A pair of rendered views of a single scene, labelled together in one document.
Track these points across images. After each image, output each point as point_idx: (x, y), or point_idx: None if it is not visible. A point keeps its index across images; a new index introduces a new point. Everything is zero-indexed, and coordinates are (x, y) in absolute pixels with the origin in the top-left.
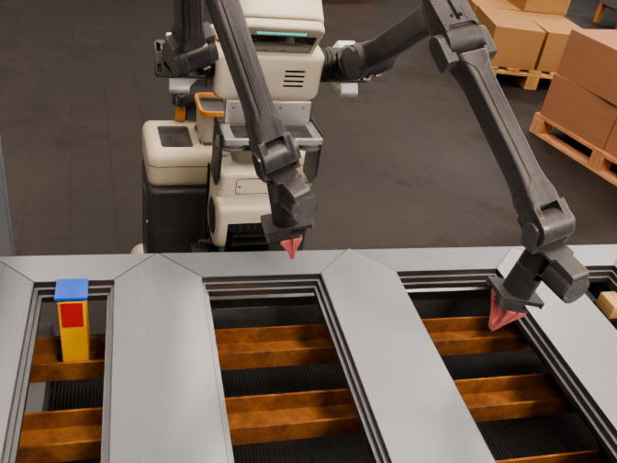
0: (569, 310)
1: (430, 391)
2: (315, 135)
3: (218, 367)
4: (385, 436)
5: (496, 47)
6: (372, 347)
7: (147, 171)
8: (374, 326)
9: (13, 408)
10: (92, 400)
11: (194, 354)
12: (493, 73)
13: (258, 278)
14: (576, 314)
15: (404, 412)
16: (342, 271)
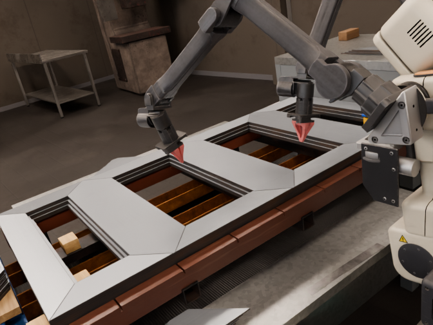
0: (130, 222)
1: (205, 159)
2: (366, 141)
3: (295, 140)
4: (216, 145)
5: (199, 20)
6: (239, 159)
7: None
8: (244, 165)
9: (336, 109)
10: None
11: None
12: (197, 31)
13: None
14: (125, 222)
15: (212, 151)
16: (283, 175)
